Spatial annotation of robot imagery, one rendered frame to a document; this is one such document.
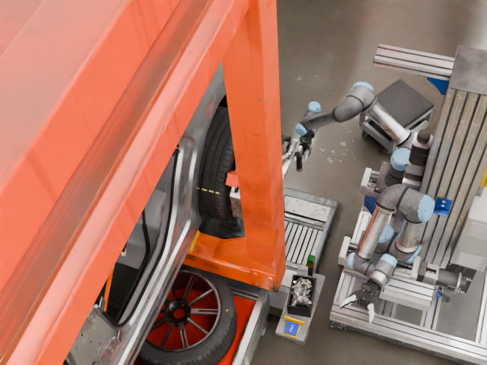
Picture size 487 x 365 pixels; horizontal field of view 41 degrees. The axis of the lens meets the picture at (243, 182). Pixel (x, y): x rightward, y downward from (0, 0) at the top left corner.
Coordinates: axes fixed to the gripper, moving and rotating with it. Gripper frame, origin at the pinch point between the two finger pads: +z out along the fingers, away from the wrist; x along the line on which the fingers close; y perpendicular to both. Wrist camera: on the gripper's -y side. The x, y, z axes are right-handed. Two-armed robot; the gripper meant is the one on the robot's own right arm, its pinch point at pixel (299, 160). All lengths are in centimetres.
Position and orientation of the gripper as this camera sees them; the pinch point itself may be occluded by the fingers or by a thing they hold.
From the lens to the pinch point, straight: 392.5
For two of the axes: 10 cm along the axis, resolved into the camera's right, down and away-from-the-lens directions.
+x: 9.4, 2.5, -2.5
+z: -3.5, 7.9, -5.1
